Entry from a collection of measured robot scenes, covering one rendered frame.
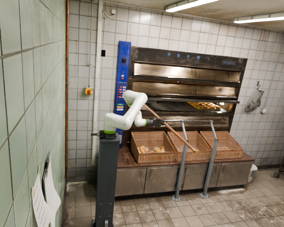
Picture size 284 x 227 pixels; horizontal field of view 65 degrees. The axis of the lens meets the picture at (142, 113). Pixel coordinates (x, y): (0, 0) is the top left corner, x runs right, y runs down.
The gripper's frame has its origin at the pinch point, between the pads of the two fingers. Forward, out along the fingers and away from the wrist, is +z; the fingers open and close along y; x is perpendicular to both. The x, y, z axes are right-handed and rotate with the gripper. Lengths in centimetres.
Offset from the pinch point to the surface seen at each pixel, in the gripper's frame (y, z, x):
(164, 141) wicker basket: 48, 26, -45
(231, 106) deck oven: -9, 147, -55
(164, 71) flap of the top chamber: -59, 13, -54
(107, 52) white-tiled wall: -79, -71, -55
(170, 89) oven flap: -34, 27, -54
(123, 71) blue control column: -55, -48, -52
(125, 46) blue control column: -89, -47, -52
